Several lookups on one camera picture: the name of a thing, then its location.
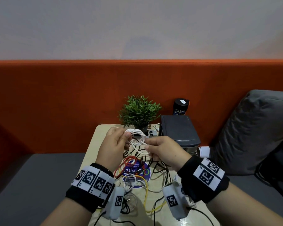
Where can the person's left hand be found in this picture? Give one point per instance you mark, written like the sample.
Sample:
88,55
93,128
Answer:
112,148

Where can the person's right hand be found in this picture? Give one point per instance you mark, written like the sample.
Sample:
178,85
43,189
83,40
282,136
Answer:
168,151

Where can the person's right thumb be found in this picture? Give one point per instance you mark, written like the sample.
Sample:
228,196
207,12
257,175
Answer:
153,144

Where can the person's left fingers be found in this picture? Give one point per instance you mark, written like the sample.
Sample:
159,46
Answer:
125,140

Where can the person's right forearm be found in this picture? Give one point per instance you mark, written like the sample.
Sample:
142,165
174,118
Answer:
245,209

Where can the person's left forearm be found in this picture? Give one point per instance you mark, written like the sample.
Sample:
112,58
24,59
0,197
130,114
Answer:
68,213

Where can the white power adapter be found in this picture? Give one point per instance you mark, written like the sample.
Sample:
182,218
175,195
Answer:
152,133

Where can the dark grey lidded box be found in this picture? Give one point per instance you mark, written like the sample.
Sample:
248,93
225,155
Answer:
179,130

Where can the green artificial potted plant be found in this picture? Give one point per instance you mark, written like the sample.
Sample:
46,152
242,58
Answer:
139,111

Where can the blue round sticker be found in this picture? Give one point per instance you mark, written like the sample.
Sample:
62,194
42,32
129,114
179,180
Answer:
139,175

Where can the black cylindrical bottle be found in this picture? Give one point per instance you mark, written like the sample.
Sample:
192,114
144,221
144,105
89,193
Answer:
181,107

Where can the white roll with black band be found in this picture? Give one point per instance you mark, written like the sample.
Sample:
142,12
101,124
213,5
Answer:
204,152

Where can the black left wristband with markers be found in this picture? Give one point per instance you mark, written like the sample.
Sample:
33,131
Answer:
92,185

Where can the black wristband with markers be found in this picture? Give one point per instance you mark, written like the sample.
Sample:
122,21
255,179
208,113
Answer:
92,185
204,178

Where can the black right wristband with markers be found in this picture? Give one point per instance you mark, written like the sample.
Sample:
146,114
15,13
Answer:
204,178

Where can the orange sofa backrest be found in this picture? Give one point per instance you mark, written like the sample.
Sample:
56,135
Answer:
61,103

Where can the grey cushion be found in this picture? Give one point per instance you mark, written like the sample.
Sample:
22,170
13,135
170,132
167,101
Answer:
254,131

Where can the black bag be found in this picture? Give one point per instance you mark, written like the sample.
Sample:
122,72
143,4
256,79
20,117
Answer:
277,167

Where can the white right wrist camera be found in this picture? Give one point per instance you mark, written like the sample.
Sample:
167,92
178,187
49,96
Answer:
175,201

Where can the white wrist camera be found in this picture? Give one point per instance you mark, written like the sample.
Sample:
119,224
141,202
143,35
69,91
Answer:
114,202
175,201

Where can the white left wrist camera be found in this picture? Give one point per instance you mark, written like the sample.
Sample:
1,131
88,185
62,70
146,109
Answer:
114,202

